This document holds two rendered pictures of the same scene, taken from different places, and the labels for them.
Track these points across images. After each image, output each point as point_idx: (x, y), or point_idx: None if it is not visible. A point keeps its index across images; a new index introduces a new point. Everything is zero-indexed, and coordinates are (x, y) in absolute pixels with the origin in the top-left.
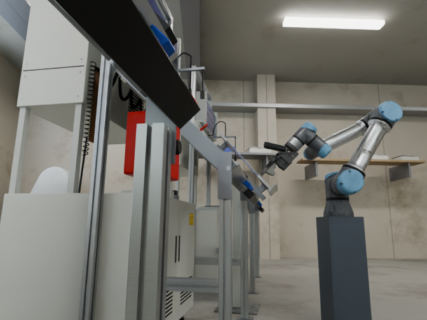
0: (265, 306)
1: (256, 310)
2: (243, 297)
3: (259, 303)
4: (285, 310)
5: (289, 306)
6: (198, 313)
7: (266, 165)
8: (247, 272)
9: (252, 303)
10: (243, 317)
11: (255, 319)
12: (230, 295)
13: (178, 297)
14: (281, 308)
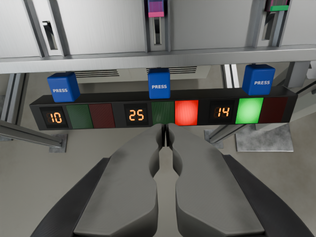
0: (287, 159)
1: (253, 149)
2: (215, 132)
3: (302, 150)
4: (273, 189)
5: (298, 195)
6: (221, 85)
7: (98, 163)
8: (225, 132)
9: (285, 141)
10: (209, 138)
11: (219, 150)
12: (12, 138)
13: (140, 70)
14: (285, 182)
